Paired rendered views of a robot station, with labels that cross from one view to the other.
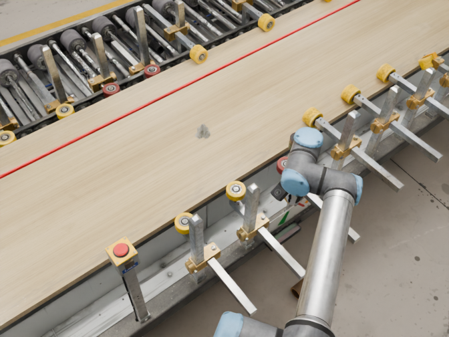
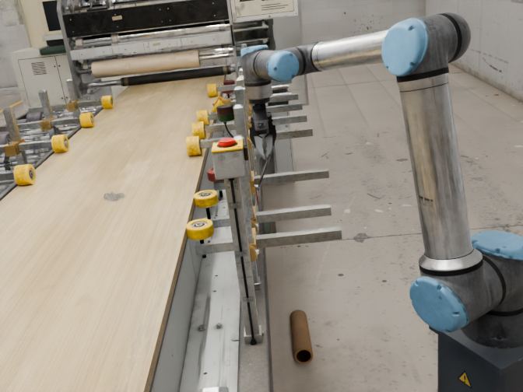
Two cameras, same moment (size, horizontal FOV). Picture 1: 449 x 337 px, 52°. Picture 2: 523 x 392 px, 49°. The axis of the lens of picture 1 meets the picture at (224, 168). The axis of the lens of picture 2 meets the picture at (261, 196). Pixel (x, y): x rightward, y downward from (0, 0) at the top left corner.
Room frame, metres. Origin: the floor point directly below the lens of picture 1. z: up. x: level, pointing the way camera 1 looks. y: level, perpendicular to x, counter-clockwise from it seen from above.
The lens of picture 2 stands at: (-0.24, 1.20, 1.57)
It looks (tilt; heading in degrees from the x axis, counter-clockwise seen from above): 21 degrees down; 311
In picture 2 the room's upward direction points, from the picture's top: 7 degrees counter-clockwise
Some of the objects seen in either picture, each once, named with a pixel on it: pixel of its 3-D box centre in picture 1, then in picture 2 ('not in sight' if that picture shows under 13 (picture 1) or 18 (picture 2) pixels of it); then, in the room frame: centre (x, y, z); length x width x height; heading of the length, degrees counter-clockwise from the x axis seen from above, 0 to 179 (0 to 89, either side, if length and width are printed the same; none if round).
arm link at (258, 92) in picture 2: not in sight; (257, 91); (0.98, -0.26, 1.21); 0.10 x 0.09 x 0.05; 39
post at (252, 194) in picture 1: (249, 222); (247, 205); (0.95, -0.10, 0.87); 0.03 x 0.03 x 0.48; 39
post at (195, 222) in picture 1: (197, 253); (245, 225); (0.79, 0.09, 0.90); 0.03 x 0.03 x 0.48; 39
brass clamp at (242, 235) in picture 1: (252, 227); (249, 220); (0.96, -0.12, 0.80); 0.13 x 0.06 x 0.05; 129
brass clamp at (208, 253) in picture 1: (202, 258); (247, 245); (0.80, 0.07, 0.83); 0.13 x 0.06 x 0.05; 129
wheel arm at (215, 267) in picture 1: (216, 268); (268, 241); (0.77, 0.02, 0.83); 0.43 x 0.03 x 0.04; 39
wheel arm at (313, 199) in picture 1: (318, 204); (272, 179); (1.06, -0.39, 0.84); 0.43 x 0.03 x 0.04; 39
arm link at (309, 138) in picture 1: (306, 148); (256, 64); (0.97, -0.26, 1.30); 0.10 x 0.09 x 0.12; 162
